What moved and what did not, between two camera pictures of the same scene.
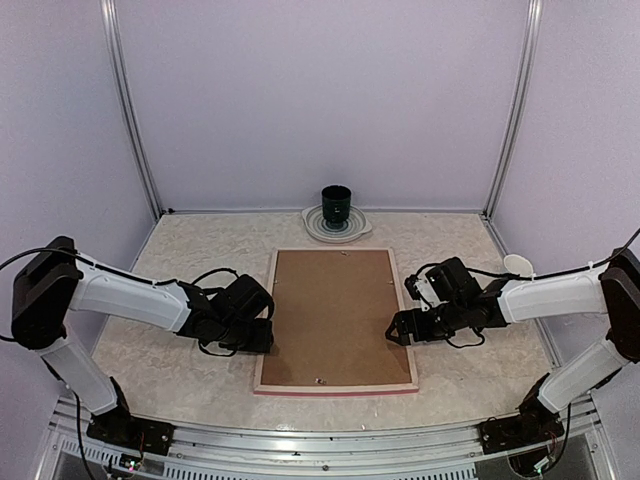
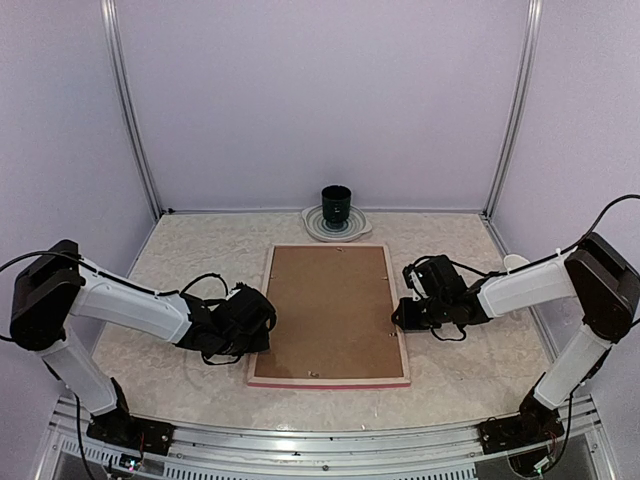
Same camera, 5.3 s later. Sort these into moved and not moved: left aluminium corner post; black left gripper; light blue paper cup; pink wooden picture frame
Moved: pink wooden picture frame
Not moved: light blue paper cup; black left gripper; left aluminium corner post
